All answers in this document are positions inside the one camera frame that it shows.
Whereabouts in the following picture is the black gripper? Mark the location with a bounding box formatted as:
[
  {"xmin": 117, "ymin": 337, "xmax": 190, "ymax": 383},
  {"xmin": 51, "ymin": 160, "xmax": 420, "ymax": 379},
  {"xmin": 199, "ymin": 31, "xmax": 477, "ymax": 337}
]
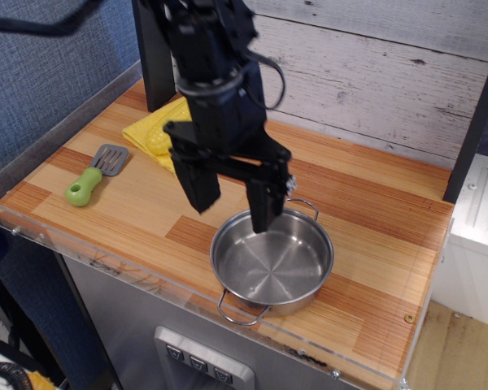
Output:
[{"xmin": 164, "ymin": 60, "xmax": 296, "ymax": 234}]

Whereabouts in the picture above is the stainless steel pot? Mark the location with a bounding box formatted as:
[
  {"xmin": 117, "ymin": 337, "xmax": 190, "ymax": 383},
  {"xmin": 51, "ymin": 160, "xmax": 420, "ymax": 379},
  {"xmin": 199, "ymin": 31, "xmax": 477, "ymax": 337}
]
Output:
[{"xmin": 210, "ymin": 207, "xmax": 334, "ymax": 327}]

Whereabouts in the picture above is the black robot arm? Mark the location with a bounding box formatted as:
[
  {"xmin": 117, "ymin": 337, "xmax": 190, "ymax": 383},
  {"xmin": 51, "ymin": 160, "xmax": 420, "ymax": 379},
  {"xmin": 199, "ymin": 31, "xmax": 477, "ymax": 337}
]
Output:
[{"xmin": 142, "ymin": 1, "xmax": 295, "ymax": 233}]

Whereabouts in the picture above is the yellow toy corn cob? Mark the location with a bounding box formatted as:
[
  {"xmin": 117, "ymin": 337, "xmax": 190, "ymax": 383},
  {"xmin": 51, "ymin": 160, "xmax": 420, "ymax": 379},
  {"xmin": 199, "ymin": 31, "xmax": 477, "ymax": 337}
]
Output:
[{"xmin": 146, "ymin": 106, "xmax": 191, "ymax": 156}]

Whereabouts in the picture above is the yellow folded cloth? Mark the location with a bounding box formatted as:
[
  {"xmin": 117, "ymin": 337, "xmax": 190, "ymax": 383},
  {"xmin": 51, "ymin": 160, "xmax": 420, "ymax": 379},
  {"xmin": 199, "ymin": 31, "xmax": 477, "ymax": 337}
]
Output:
[{"xmin": 122, "ymin": 97, "xmax": 188, "ymax": 176}]

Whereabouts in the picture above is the stainless steel cabinet front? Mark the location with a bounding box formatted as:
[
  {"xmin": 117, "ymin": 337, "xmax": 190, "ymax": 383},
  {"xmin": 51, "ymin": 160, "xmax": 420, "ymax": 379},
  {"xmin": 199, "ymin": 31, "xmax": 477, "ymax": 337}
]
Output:
[{"xmin": 63, "ymin": 257, "xmax": 351, "ymax": 389}]

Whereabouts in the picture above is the silver dispenser button panel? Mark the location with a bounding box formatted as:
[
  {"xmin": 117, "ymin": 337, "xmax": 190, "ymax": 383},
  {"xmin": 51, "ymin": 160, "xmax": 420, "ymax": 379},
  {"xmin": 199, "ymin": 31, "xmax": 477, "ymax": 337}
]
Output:
[{"xmin": 154, "ymin": 325, "xmax": 255, "ymax": 389}]

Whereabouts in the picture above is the clear acrylic table guard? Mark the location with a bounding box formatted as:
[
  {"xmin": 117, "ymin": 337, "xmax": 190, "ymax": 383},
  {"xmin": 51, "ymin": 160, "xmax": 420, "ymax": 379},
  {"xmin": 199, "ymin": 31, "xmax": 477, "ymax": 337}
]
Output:
[{"xmin": 0, "ymin": 64, "xmax": 453, "ymax": 389}]

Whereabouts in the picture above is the white side cabinet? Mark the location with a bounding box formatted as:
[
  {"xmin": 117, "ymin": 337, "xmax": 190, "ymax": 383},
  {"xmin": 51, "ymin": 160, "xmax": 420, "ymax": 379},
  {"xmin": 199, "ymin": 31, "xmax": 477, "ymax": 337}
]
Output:
[{"xmin": 431, "ymin": 154, "xmax": 488, "ymax": 324}]

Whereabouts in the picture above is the yellow object bottom left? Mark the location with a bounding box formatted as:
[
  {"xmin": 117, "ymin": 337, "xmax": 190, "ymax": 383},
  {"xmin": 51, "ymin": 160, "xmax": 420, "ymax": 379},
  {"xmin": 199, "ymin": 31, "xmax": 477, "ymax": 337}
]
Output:
[{"xmin": 26, "ymin": 370, "xmax": 59, "ymax": 390}]

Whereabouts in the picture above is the green handled grey spatula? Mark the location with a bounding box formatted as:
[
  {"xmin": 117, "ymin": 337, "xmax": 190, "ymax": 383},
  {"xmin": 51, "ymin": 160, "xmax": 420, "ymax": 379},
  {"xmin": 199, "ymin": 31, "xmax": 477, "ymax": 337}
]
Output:
[{"xmin": 65, "ymin": 144, "xmax": 129, "ymax": 207}]

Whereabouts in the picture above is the black left frame post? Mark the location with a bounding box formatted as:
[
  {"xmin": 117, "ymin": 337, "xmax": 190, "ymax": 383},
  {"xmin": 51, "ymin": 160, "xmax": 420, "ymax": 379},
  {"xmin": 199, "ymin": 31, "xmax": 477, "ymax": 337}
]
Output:
[{"xmin": 132, "ymin": 1, "xmax": 176, "ymax": 112}]

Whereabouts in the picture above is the black frame post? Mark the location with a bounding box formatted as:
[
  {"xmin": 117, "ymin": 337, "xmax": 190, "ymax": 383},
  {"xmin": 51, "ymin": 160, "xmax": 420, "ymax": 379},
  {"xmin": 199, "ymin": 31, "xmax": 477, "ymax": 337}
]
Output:
[
  {"xmin": 442, "ymin": 75, "xmax": 488, "ymax": 204},
  {"xmin": 132, "ymin": 1, "xmax": 176, "ymax": 112}
]

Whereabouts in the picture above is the black braided cable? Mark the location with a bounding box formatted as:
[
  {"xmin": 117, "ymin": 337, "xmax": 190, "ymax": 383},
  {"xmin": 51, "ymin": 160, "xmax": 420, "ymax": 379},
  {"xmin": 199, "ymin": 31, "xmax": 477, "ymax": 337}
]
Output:
[{"xmin": 0, "ymin": 0, "xmax": 107, "ymax": 38}]

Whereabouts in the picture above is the black right frame post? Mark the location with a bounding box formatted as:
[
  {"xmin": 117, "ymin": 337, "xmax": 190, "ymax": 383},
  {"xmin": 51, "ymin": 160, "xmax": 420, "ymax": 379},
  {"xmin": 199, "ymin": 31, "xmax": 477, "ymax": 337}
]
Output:
[{"xmin": 442, "ymin": 75, "xmax": 488, "ymax": 204}]

